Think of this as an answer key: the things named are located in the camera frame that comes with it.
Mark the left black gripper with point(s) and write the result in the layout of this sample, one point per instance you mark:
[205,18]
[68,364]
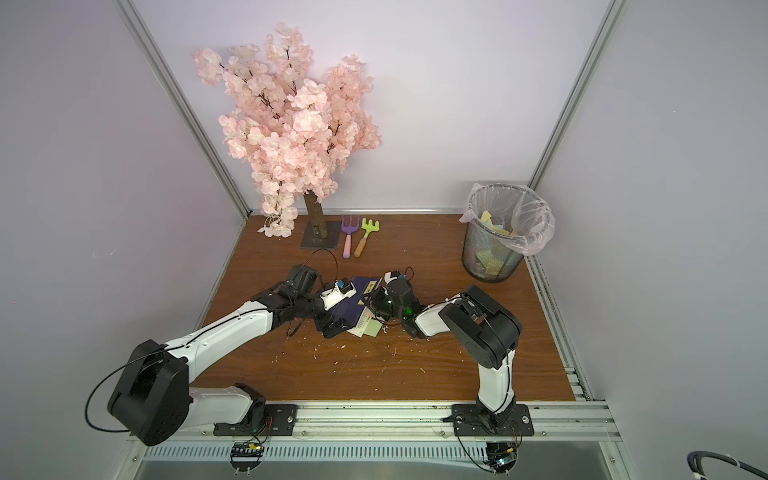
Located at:
[330,330]

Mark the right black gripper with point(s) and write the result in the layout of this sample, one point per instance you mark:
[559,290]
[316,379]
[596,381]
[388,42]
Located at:
[377,303]

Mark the dark blue paperback book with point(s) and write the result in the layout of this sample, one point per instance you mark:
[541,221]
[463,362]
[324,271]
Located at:
[351,315]

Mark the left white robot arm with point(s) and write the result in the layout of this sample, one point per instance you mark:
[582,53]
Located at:
[154,396]

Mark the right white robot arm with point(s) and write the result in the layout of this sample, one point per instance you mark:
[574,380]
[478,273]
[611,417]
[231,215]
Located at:
[487,330]

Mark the green sticky note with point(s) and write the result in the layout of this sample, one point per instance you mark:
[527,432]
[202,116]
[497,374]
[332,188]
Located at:
[372,328]

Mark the purple toy garden fork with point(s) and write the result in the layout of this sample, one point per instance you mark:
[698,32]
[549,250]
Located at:
[349,225]

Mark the green toy garden rake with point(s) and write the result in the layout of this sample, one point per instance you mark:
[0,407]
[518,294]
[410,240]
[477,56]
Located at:
[369,226]

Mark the mesh waste bin with liner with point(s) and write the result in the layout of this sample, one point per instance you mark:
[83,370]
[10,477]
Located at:
[505,223]

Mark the pink artificial blossom tree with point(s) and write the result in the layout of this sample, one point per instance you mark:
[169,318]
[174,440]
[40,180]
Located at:
[294,131]

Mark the left circuit board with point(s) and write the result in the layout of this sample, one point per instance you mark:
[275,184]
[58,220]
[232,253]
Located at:
[245,457]

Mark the circuit board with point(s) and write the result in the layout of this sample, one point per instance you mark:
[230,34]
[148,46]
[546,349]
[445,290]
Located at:
[501,456]
[245,457]

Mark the right circuit board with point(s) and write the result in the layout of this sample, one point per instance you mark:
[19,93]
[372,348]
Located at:
[501,456]

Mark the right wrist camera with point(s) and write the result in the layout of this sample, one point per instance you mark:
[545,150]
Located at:
[392,275]

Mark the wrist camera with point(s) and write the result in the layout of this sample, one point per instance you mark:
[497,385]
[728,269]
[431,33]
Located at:
[392,275]
[342,290]

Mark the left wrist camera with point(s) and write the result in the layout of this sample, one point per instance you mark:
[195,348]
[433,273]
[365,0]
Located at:
[342,290]

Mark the dark metal tree base plate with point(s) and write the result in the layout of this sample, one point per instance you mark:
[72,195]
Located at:
[312,240]

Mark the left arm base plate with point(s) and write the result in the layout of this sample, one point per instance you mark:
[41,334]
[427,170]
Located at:
[262,420]

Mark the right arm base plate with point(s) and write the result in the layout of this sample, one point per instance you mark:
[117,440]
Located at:
[472,420]

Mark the aluminium front rail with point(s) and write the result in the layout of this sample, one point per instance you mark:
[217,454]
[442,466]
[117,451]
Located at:
[390,431]

